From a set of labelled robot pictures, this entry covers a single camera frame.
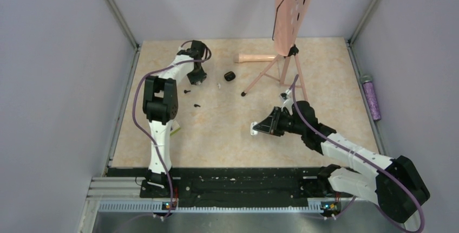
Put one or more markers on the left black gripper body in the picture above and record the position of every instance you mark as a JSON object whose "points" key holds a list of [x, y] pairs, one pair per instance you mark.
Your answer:
{"points": [[197, 75]]}

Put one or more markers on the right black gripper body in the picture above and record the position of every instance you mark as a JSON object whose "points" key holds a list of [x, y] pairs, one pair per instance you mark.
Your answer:
{"points": [[289, 124]]}

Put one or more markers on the white earbud charging case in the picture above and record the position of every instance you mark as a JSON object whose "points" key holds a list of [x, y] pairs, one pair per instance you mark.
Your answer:
{"points": [[253, 132]]}

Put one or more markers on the pink music stand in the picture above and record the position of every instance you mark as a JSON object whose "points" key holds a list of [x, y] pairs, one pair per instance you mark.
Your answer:
{"points": [[288, 18]]}

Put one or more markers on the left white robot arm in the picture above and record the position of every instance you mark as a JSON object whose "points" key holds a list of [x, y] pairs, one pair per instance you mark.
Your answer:
{"points": [[160, 105]]}

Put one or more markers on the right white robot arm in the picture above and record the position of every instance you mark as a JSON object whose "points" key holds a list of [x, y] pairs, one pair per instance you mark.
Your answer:
{"points": [[393, 185]]}

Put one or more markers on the black earbud charging case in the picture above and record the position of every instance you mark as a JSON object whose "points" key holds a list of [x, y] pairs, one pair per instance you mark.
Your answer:
{"points": [[229, 76]]}

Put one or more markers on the purple and wood blocks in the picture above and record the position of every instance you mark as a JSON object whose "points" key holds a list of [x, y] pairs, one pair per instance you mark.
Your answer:
{"points": [[175, 127]]}

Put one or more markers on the purple glitter bottle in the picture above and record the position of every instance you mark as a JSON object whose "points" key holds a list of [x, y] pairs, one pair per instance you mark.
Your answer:
{"points": [[370, 96]]}

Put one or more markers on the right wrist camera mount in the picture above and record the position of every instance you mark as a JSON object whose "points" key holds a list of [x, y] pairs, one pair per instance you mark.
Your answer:
{"points": [[286, 95]]}

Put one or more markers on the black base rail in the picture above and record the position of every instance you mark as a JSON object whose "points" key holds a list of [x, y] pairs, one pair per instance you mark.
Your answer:
{"points": [[278, 187]]}

